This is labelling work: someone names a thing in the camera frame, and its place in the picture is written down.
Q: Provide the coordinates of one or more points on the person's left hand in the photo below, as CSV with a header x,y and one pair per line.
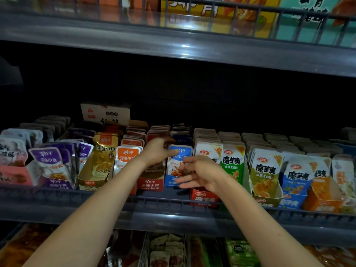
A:
x,y
157,151

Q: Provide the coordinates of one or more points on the person's right hand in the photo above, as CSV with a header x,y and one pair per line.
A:
x,y
200,172

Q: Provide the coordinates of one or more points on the handful of white blue-top packets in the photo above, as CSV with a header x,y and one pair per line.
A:
x,y
179,161

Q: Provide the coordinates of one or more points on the grey metal store shelf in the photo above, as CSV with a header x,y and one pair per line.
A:
x,y
167,44

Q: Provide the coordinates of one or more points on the pink white display carton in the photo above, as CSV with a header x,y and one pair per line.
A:
x,y
14,175

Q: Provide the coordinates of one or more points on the person's right forearm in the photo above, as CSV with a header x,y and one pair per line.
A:
x,y
267,230

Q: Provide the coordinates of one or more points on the person's left forearm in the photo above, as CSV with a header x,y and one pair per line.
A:
x,y
89,219

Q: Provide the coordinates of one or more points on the row of snack display cartons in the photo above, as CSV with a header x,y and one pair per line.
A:
x,y
233,158

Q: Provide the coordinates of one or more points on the green orange display carton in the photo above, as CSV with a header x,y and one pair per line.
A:
x,y
204,253

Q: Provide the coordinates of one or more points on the clear plastic tray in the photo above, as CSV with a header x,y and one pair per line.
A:
x,y
142,253

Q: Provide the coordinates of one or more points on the pile of orange yellow packets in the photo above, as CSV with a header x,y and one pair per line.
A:
x,y
334,257

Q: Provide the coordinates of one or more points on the orange yellow printed carton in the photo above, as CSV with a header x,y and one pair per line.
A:
x,y
222,5

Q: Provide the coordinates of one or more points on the dark orange snack packs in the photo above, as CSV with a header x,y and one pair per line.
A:
x,y
22,247

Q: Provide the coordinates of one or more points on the green printed carton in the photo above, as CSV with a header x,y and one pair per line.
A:
x,y
311,11

